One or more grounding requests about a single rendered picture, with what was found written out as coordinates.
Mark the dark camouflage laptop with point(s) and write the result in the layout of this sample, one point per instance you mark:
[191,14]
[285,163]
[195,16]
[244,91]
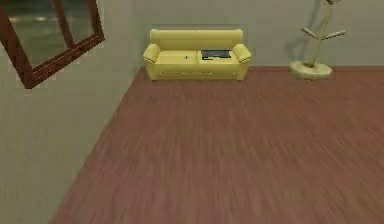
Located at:
[215,54]

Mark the brown framed window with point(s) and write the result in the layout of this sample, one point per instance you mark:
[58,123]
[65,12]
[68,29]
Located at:
[23,63]

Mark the beige coat stand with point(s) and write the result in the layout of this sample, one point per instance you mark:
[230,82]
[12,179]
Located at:
[311,68]

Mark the yellow sofa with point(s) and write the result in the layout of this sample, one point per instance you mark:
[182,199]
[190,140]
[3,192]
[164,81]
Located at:
[176,60]

